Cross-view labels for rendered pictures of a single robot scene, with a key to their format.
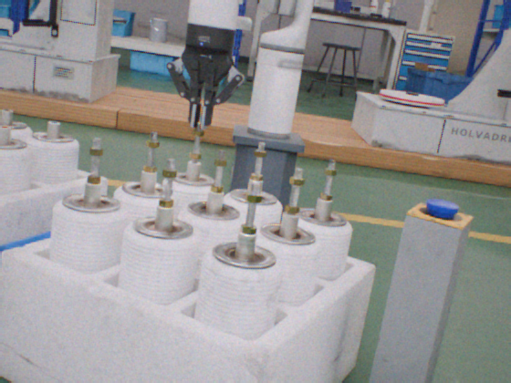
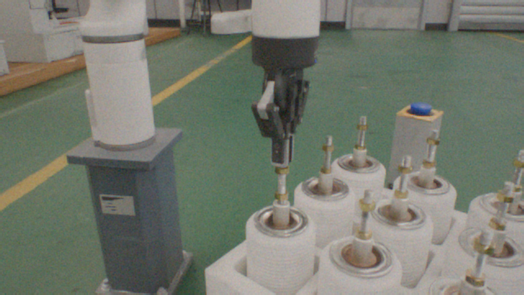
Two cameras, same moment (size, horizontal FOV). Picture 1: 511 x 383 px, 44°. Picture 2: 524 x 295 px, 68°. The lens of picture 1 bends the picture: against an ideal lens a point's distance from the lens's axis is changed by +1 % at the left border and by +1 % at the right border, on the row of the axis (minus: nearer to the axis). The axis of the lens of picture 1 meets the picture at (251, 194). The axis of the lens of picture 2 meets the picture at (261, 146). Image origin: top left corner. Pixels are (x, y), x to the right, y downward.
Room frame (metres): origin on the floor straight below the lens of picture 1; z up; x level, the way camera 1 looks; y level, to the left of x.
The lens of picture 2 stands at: (0.93, 0.55, 0.55)
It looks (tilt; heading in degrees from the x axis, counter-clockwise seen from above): 23 degrees down; 282
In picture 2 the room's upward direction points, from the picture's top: straight up
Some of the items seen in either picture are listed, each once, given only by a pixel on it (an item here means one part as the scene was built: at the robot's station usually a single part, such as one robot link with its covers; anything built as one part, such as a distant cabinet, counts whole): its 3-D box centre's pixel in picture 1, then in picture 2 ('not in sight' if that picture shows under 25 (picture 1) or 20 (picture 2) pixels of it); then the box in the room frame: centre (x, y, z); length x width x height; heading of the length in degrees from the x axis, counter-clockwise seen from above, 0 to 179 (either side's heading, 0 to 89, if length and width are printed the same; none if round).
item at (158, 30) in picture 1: (158, 30); not in sight; (5.52, 1.00, 0.35); 0.16 x 0.15 x 0.19; 92
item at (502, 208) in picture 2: (168, 189); (501, 211); (0.74, 0.10, 0.30); 0.01 x 0.01 x 0.08; 60
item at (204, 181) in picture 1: (192, 180); (281, 220); (1.00, 0.10, 0.25); 0.08 x 0.08 x 0.01
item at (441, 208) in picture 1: (441, 210); (420, 110); (0.78, -0.24, 0.32); 0.04 x 0.04 x 0.02
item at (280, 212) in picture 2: (193, 171); (281, 212); (1.00, 0.10, 0.26); 0.02 x 0.02 x 0.03
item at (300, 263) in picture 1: (276, 296); (416, 230); (0.79, -0.06, 0.16); 0.10 x 0.10 x 0.18
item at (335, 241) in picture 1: (310, 274); (354, 207); (0.90, -0.11, 0.16); 0.10 x 0.10 x 0.18
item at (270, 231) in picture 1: (287, 234); (425, 183); (0.79, -0.06, 0.25); 0.08 x 0.08 x 0.01
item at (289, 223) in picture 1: (289, 225); (426, 176); (0.79, -0.06, 0.26); 0.02 x 0.02 x 0.03
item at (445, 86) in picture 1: (434, 95); not in sight; (5.35, -1.39, 0.19); 0.50 x 0.41 x 0.37; 7
